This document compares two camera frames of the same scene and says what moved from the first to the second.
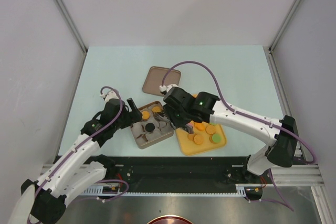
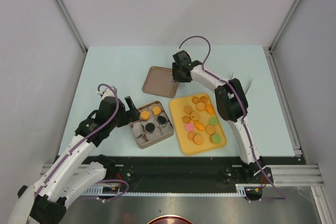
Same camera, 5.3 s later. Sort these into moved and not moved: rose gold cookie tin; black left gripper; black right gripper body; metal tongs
Moved: metal tongs; black right gripper body
Not moved: rose gold cookie tin; black left gripper
